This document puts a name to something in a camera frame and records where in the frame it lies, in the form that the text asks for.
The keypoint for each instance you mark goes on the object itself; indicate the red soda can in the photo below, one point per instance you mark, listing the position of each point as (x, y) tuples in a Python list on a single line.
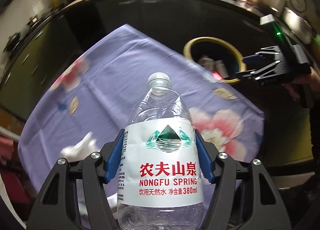
[(217, 75)]

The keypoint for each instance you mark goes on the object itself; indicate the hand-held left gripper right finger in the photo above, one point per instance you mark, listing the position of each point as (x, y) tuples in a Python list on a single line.
[(205, 160)]

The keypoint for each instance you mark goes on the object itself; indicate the purple floral tablecloth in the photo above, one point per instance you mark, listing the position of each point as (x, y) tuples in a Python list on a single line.
[(125, 57)]

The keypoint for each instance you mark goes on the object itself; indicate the red wooden chair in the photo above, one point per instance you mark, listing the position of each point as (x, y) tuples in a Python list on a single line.
[(12, 182)]

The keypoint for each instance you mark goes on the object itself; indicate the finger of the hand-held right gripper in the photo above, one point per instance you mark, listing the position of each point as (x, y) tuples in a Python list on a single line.
[(260, 72), (257, 58)]

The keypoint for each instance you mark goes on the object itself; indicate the small white drink bottle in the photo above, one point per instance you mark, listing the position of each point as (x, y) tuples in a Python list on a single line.
[(221, 67)]

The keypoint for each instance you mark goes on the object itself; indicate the black bin with yellow rim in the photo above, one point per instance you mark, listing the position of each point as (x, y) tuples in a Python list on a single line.
[(212, 45)]

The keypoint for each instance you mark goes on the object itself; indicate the clear plastic water bottle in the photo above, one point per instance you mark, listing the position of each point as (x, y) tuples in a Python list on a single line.
[(160, 170)]

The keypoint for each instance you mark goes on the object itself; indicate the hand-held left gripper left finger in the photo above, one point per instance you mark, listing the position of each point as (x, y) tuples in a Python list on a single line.
[(115, 160)]

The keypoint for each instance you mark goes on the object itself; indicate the person's right hand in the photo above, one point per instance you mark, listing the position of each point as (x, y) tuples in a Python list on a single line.
[(315, 77)]

